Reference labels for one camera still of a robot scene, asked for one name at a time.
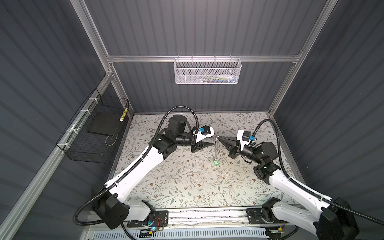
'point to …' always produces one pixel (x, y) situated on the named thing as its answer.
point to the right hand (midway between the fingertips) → (221, 140)
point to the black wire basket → (91, 137)
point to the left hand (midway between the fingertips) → (211, 137)
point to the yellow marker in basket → (123, 115)
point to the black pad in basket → (104, 123)
